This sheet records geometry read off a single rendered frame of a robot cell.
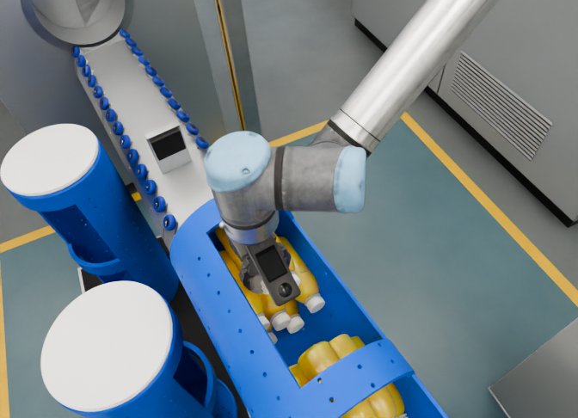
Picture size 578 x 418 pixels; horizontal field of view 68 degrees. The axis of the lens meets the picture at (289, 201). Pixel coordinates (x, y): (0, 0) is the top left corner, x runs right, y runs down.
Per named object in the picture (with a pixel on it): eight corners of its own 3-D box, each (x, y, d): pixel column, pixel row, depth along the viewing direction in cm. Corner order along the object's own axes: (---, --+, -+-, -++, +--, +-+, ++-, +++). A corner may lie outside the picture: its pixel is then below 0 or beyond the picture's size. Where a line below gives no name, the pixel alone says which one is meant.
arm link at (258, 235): (287, 212, 65) (231, 242, 63) (290, 229, 69) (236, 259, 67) (258, 175, 70) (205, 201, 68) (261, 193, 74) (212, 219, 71)
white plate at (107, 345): (95, 443, 80) (97, 444, 81) (198, 324, 93) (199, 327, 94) (14, 354, 91) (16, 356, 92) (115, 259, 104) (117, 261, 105)
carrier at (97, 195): (120, 263, 205) (112, 321, 188) (16, 130, 135) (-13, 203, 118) (180, 256, 206) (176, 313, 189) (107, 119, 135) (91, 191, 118)
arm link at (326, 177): (365, 141, 65) (283, 140, 66) (372, 150, 54) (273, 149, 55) (362, 201, 67) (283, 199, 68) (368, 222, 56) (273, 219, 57)
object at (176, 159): (189, 156, 137) (175, 119, 125) (194, 163, 135) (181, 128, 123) (160, 169, 135) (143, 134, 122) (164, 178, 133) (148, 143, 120)
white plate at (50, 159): (15, 128, 134) (17, 131, 135) (-14, 199, 117) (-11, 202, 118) (104, 118, 134) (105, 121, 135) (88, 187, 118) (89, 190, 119)
